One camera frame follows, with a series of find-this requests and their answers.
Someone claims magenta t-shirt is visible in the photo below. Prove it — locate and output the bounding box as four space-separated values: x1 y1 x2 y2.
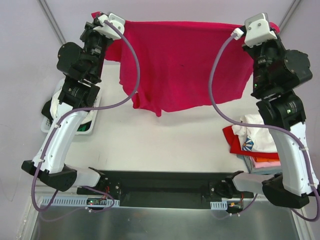
90 11 281 118

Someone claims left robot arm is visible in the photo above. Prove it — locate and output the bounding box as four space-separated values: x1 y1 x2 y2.
21 20 113 192

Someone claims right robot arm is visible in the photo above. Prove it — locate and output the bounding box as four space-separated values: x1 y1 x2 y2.
224 29 320 209

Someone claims white floral print t-shirt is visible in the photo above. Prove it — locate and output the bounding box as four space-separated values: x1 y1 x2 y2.
49 89 95 125

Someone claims white plastic laundry basket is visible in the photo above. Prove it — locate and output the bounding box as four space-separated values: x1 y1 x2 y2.
40 79 97 135

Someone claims black garment in basket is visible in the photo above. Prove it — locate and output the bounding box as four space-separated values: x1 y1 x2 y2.
41 99 53 121

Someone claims white folded t-shirt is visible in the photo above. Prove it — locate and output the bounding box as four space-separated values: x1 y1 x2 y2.
231 125 277 153

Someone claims red folded t-shirt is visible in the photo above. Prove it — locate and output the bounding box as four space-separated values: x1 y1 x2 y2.
222 125 280 162

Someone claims pink folded t-shirt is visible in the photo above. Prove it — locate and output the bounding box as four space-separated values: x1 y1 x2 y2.
251 161 281 169

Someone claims grey folded t-shirt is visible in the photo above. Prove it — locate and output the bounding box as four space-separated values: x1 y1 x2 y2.
237 155 282 175

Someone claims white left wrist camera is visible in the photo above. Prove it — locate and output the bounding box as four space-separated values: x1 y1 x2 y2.
93 13 126 40

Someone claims aluminium frame post right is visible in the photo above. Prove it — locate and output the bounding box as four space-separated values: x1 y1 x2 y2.
278 0 303 30

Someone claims aluminium frame post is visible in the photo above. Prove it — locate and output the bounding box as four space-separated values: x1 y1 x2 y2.
37 0 66 46
278 0 303 30

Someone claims aluminium frame post left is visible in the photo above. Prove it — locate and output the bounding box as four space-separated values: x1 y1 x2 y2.
37 0 66 46

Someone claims aluminium front rail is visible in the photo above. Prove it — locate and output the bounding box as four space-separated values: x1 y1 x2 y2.
31 176 300 201

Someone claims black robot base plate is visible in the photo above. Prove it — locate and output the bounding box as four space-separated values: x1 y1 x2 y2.
76 170 260 208

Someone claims white slotted cable duct left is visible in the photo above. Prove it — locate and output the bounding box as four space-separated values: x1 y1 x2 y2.
51 196 120 208

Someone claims white slotted cable duct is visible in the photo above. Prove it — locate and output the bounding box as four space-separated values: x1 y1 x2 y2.
51 196 120 208
210 200 228 211

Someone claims white slotted cable duct right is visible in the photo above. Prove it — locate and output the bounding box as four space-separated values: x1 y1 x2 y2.
210 200 228 211

